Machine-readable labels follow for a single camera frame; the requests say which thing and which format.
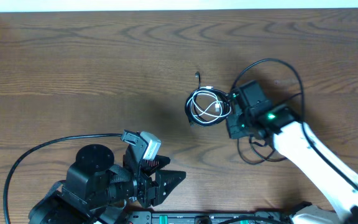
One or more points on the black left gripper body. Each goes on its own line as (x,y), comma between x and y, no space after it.
(144,188)

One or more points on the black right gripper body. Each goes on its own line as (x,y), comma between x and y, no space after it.
(238,126)

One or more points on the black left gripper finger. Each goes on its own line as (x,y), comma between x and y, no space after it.
(166,181)
(158,163)

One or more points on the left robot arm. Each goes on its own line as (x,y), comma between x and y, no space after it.
(95,186)

